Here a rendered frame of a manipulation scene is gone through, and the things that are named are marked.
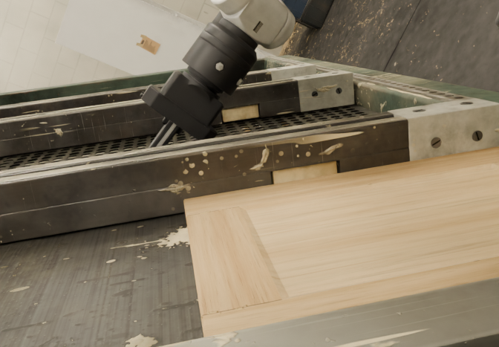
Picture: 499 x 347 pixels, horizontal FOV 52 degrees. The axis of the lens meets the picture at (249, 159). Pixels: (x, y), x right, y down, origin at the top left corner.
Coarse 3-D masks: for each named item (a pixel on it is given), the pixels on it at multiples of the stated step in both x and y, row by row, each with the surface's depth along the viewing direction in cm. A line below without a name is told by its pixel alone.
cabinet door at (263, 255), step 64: (256, 192) 58; (320, 192) 56; (384, 192) 54; (448, 192) 52; (192, 256) 44; (256, 256) 43; (320, 256) 42; (384, 256) 41; (448, 256) 39; (256, 320) 34
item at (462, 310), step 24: (456, 288) 31; (480, 288) 30; (336, 312) 30; (360, 312) 29; (384, 312) 29; (408, 312) 29; (432, 312) 29; (456, 312) 28; (480, 312) 28; (216, 336) 29; (240, 336) 29; (264, 336) 28; (288, 336) 28; (312, 336) 28; (336, 336) 28; (360, 336) 27; (384, 336) 27; (408, 336) 27; (432, 336) 27; (456, 336) 26; (480, 336) 26
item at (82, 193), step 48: (192, 144) 62; (240, 144) 59; (288, 144) 60; (336, 144) 61; (384, 144) 62; (432, 144) 63; (480, 144) 64; (0, 192) 56; (48, 192) 57; (96, 192) 57; (144, 192) 58; (192, 192) 59; (0, 240) 57
